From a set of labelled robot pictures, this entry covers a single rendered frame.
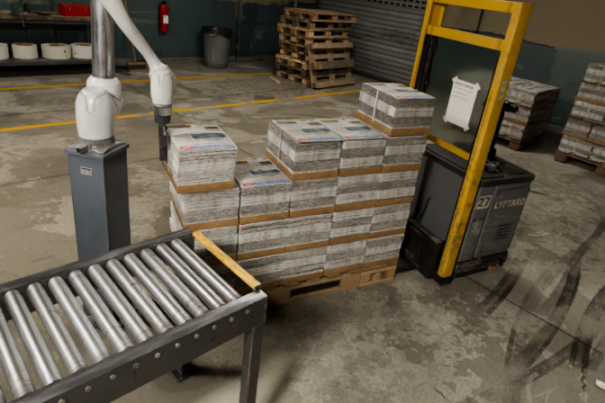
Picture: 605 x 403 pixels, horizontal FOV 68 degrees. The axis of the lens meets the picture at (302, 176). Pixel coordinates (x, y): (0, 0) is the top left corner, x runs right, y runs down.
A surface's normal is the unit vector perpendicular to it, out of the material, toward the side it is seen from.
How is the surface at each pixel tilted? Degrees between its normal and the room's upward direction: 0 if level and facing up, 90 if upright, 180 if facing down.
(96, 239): 90
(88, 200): 90
